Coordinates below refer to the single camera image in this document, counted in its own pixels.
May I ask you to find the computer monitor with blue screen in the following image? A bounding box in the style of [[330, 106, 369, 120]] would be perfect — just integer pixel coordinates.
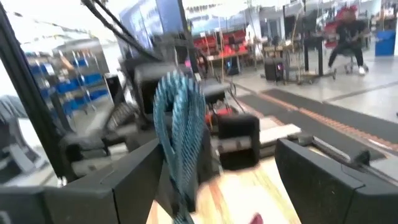
[[119, 0, 185, 55]]

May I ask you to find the black striped floor mat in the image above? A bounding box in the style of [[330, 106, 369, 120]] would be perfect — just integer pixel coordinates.
[[238, 88, 398, 153]]

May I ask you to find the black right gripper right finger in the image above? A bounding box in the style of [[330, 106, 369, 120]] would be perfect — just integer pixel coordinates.
[[274, 138, 398, 224]]

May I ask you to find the person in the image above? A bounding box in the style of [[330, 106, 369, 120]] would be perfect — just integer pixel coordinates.
[[325, 5, 370, 77]]

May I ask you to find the blue braided USB-C cable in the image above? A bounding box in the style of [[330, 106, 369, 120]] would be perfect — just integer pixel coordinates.
[[152, 69, 206, 224]]

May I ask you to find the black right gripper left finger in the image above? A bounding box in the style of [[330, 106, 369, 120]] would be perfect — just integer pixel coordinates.
[[0, 139, 166, 224]]

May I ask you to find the black aluminium table frame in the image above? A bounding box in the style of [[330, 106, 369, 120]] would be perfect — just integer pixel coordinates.
[[0, 4, 68, 185]]

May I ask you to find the blue bin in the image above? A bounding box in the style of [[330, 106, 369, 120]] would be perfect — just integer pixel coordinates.
[[374, 29, 397, 57]]

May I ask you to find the shelf with blue bins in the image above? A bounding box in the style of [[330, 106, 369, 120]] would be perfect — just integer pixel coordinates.
[[24, 39, 111, 121]]

